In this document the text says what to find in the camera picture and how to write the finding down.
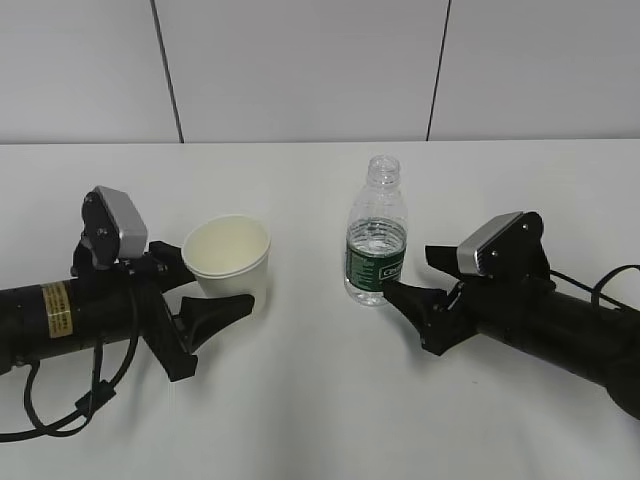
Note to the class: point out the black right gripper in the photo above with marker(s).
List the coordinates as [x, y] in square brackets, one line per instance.
[444, 319]

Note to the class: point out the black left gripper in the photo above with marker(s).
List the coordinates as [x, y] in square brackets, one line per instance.
[127, 301]

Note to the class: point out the white paper cup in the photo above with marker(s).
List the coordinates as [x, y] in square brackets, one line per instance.
[229, 256]

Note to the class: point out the clear green-label water bottle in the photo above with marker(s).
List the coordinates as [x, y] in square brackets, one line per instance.
[376, 233]

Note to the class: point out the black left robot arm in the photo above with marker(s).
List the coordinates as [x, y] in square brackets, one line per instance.
[36, 324]

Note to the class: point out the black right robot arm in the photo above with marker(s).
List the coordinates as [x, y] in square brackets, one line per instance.
[585, 338]

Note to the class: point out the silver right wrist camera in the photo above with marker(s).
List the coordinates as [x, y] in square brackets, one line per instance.
[509, 246]

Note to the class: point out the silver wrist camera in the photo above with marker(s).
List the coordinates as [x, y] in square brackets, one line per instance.
[509, 246]
[113, 227]

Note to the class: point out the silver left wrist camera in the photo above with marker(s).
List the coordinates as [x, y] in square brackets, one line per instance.
[113, 227]

